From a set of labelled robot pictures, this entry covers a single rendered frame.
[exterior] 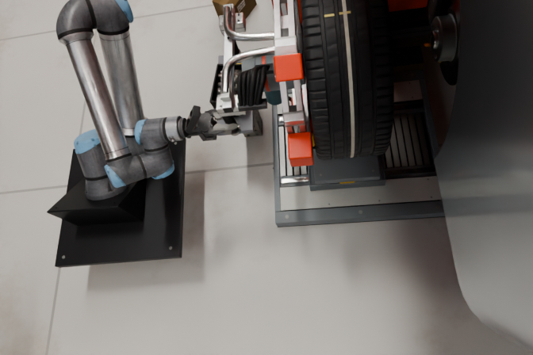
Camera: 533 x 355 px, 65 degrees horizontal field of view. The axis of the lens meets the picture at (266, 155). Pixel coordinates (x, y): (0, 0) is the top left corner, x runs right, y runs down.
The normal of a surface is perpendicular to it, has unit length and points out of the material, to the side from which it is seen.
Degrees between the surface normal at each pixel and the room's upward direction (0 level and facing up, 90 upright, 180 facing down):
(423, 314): 0
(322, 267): 0
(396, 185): 0
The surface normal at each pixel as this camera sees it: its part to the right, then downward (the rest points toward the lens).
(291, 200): -0.17, -0.39
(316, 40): -0.14, 0.01
